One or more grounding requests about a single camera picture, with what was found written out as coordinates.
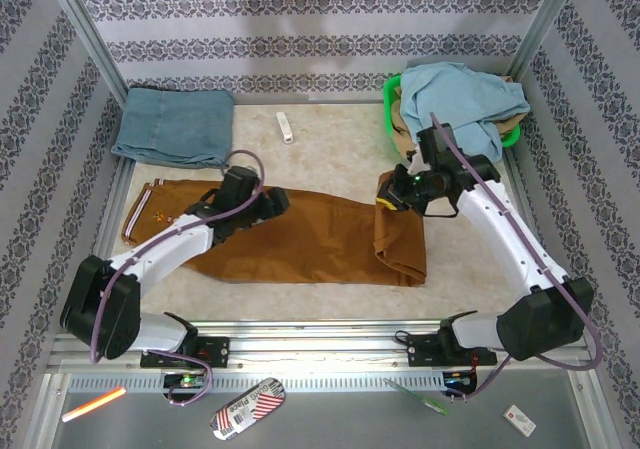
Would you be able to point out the brown trousers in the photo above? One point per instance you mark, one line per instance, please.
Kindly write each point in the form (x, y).
(325, 239)

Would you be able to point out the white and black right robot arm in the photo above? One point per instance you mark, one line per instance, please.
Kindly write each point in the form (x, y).
(500, 234)

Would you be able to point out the light blue trousers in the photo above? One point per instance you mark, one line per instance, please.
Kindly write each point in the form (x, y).
(460, 99)

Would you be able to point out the folded blue denim trousers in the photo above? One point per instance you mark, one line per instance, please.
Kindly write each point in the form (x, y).
(175, 124)

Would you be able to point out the green plastic basket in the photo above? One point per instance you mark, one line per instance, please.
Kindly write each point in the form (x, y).
(389, 114)

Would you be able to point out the small white plastic device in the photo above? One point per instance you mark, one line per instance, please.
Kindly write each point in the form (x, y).
(285, 128)

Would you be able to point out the small circuit board with LED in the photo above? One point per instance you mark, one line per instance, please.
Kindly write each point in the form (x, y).
(185, 381)
(457, 380)

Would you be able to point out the green pen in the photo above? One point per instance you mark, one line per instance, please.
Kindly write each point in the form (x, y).
(417, 397)

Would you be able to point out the flag print tin case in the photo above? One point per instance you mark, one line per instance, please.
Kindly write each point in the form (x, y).
(247, 409)

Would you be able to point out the small white card box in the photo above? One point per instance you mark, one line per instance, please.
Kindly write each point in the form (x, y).
(520, 420)

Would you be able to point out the orange pen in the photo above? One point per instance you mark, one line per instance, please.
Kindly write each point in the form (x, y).
(95, 404)

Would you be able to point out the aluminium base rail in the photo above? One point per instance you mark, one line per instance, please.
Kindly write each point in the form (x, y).
(320, 354)

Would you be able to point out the aluminium frame post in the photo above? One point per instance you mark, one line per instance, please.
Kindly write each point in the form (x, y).
(542, 24)
(90, 39)

